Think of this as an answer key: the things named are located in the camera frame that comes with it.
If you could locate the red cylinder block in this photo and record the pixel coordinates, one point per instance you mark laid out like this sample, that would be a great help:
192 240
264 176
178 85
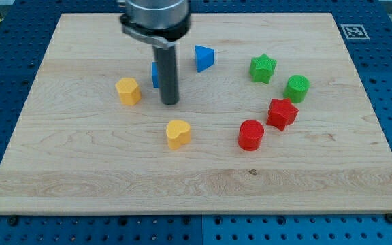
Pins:
250 135

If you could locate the blue cube block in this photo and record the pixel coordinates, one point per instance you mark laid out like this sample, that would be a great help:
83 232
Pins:
154 75

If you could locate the wooden board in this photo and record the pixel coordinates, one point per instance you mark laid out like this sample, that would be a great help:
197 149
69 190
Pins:
77 150

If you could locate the yellow hexagon block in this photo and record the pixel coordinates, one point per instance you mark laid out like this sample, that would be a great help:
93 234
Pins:
128 91

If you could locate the red star block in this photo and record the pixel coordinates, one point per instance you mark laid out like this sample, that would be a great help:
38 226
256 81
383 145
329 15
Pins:
281 113

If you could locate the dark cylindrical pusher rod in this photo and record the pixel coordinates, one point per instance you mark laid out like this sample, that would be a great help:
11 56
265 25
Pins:
167 75

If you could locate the blue triangle block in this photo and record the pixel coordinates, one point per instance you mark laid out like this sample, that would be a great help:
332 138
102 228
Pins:
204 58

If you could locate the green cylinder block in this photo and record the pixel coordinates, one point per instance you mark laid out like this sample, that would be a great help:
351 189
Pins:
296 88

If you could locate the yellow heart block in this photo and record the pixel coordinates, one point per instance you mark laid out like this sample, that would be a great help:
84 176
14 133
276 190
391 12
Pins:
178 132

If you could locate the white fiducial marker tag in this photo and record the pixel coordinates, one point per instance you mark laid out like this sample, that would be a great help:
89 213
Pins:
354 32

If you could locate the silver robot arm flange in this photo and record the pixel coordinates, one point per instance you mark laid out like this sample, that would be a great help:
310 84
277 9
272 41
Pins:
159 23

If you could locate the green star block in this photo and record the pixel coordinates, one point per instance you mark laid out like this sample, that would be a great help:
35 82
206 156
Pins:
262 68

